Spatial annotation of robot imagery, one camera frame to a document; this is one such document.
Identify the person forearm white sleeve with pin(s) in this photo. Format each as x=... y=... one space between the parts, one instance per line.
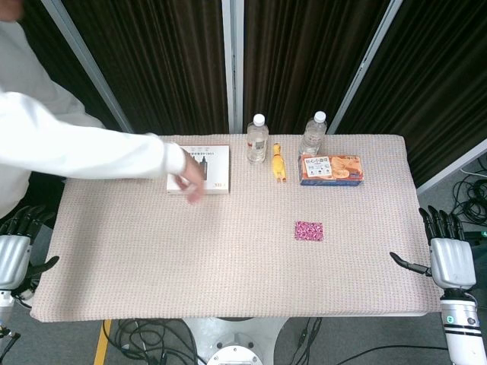
x=114 y=156

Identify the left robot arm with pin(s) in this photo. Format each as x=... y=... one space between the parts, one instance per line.
x=4 y=308

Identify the yellow rubber chicken toy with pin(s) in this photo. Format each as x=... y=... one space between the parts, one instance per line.
x=279 y=163

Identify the white adapter product box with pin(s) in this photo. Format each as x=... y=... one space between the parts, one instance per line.
x=217 y=167

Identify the beige waffle tablecloth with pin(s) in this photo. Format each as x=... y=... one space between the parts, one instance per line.
x=190 y=258

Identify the dark pleated curtain panel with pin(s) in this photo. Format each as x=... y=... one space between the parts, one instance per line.
x=437 y=76
x=304 y=57
x=160 y=64
x=45 y=34

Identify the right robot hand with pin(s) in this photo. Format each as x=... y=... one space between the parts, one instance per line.
x=452 y=262

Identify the grey metal frame post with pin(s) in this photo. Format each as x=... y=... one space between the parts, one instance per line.
x=366 y=61
x=456 y=167
x=84 y=57
x=233 y=57

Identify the person bare hand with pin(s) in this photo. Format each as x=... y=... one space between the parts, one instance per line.
x=194 y=178

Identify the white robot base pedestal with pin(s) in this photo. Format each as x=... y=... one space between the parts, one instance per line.
x=234 y=332

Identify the clear water bottle red label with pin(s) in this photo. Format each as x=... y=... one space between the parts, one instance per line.
x=257 y=148

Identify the orange blue biscuit box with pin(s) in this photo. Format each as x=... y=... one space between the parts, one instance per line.
x=331 y=169

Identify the clear water bottle white label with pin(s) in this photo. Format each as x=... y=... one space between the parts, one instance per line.
x=312 y=137

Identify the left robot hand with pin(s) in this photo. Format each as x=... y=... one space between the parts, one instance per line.
x=13 y=258

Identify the person torso white top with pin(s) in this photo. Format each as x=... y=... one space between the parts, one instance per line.
x=23 y=68

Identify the yellow floor tape strip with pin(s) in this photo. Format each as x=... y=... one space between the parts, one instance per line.
x=102 y=342

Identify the pink patterned packet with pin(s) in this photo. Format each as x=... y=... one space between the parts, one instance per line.
x=309 y=230

